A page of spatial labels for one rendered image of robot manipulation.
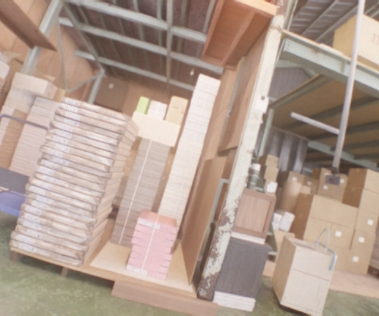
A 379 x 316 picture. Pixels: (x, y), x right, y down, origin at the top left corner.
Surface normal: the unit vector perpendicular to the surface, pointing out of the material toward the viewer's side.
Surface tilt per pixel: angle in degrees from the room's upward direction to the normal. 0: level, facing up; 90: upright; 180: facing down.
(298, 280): 90
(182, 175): 90
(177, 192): 90
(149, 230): 90
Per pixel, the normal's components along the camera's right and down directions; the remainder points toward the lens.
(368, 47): 0.11, -0.07
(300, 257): -0.20, -0.16
